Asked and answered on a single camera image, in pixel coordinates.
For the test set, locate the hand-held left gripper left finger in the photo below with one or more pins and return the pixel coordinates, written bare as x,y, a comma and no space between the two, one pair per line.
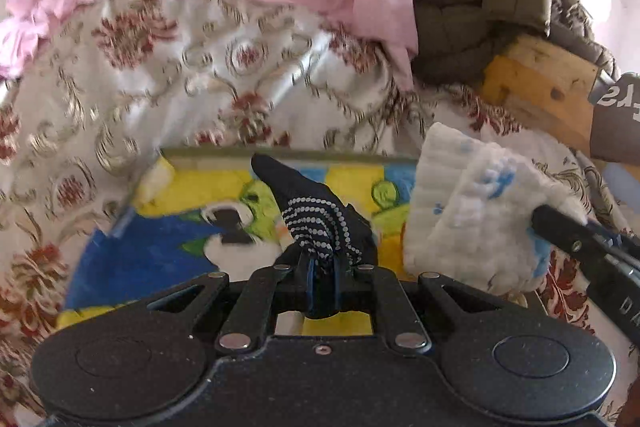
310,287

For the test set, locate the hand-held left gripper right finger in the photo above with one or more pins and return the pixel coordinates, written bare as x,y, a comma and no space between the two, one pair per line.
338,287

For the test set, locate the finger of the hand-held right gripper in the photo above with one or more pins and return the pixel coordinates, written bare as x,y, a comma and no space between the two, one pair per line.
622,244
565,232

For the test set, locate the black dotted sock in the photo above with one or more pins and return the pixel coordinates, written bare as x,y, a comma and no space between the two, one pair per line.
320,217

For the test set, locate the white towel with blue print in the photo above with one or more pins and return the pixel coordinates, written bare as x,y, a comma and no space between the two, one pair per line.
475,217

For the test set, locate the grey tray with cartoon print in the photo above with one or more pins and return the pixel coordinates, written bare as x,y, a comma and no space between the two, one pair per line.
165,237

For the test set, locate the brown printed cloth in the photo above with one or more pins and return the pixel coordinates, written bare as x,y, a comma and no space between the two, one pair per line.
617,122

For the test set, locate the floral satin bedspread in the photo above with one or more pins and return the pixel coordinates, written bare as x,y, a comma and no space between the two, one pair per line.
150,107

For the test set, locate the wooden bunk frame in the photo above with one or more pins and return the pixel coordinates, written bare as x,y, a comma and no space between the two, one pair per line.
545,89

